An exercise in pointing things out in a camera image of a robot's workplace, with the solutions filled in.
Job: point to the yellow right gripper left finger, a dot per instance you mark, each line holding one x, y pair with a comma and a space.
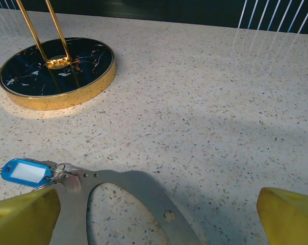
21, 219

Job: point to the blue plastic key tag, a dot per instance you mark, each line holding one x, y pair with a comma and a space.
6, 174

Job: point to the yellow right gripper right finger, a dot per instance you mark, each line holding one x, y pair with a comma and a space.
291, 219

